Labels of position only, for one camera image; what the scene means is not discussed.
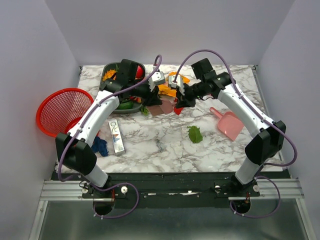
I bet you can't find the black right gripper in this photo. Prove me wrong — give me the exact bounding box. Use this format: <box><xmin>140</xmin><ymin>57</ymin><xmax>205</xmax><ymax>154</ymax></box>
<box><xmin>175</xmin><ymin>81</ymin><xmax>206</xmax><ymax>108</ymax></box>

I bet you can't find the pink hand brush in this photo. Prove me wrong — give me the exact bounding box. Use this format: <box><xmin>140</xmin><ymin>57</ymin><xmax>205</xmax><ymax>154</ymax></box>
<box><xmin>147</xmin><ymin>97</ymin><xmax>176</xmax><ymax>117</ymax></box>

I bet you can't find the pink plastic dustpan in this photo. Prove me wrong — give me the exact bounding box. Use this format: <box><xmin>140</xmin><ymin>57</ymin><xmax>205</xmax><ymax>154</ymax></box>
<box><xmin>209</xmin><ymin>107</ymin><xmax>244</xmax><ymax>142</ymax></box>

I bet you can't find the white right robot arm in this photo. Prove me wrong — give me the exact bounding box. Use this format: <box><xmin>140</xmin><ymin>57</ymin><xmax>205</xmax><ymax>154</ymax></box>
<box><xmin>170</xmin><ymin>58</ymin><xmax>286</xmax><ymax>196</ymax></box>

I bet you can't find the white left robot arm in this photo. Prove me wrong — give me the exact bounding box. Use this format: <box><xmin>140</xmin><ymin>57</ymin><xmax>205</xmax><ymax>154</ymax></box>
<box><xmin>55</xmin><ymin>54</ymin><xmax>162</xmax><ymax>198</ymax></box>

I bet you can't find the dark green paper scrap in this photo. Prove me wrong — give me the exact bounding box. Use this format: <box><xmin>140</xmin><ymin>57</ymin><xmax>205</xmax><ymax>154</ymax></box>
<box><xmin>140</xmin><ymin>106</ymin><xmax>149</xmax><ymax>116</ymax></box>

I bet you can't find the red paper scrap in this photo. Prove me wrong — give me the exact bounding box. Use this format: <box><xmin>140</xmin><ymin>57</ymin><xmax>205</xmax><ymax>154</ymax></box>
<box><xmin>173</xmin><ymin>107</ymin><xmax>184</xmax><ymax>116</ymax></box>

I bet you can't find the orange snack bag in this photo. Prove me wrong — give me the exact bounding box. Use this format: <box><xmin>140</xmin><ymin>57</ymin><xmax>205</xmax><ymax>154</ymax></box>
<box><xmin>158</xmin><ymin>72</ymin><xmax>190</xmax><ymax>97</ymax></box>

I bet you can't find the green toy avocado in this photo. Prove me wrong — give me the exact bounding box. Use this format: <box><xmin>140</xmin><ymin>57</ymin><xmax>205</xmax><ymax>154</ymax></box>
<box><xmin>117</xmin><ymin>100</ymin><xmax>134</xmax><ymax>110</ymax></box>

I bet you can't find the red toy apple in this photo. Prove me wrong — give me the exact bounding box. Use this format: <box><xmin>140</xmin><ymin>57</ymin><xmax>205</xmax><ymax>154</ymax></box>
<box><xmin>135</xmin><ymin>65</ymin><xmax>144</xmax><ymax>79</ymax></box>

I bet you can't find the grey fruit tray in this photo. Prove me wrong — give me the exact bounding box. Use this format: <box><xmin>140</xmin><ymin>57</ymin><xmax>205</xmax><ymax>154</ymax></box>
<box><xmin>99</xmin><ymin>62</ymin><xmax>146</xmax><ymax>115</ymax></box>

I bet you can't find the toy pineapple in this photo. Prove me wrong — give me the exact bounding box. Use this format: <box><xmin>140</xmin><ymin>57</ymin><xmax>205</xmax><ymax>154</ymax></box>
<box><xmin>102</xmin><ymin>69</ymin><xmax>117</xmax><ymax>82</ymax></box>

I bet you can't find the silver toothpaste box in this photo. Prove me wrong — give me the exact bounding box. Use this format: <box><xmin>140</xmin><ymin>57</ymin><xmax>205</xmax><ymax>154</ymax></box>
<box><xmin>108</xmin><ymin>119</ymin><xmax>126</xmax><ymax>155</ymax></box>

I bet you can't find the blue crumpled paper scrap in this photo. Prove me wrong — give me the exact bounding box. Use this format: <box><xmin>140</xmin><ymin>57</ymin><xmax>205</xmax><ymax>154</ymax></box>
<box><xmin>91</xmin><ymin>136</ymin><xmax>109</xmax><ymax>157</ymax></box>

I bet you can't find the red mesh waste basket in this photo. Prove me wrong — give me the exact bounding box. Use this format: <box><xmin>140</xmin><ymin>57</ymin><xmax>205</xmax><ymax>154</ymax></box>
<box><xmin>35</xmin><ymin>88</ymin><xmax>94</xmax><ymax>138</ymax></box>

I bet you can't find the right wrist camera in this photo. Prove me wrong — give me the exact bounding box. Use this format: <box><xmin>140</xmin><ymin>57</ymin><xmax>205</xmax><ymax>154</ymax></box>
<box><xmin>168</xmin><ymin>75</ymin><xmax>185</xmax><ymax>96</ymax></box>

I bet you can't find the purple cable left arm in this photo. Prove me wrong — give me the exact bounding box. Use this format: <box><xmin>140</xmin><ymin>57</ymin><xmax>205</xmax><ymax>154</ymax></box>
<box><xmin>57</xmin><ymin>54</ymin><xmax>163</xmax><ymax>220</ymax></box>

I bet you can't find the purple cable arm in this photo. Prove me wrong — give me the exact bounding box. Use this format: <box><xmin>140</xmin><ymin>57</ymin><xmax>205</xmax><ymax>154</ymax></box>
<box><xmin>174</xmin><ymin>48</ymin><xmax>298</xmax><ymax>220</ymax></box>
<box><xmin>57</xmin><ymin>54</ymin><xmax>163</xmax><ymax>220</ymax></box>

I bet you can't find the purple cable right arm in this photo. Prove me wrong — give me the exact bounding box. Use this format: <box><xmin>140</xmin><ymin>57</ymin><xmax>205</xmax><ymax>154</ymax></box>
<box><xmin>174</xmin><ymin>48</ymin><xmax>298</xmax><ymax>220</ymax></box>

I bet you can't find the aluminium frame rail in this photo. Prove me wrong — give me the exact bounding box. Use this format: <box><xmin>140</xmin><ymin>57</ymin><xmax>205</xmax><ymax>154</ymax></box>
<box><xmin>39</xmin><ymin>180</ymin><xmax>112</xmax><ymax>202</ymax></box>

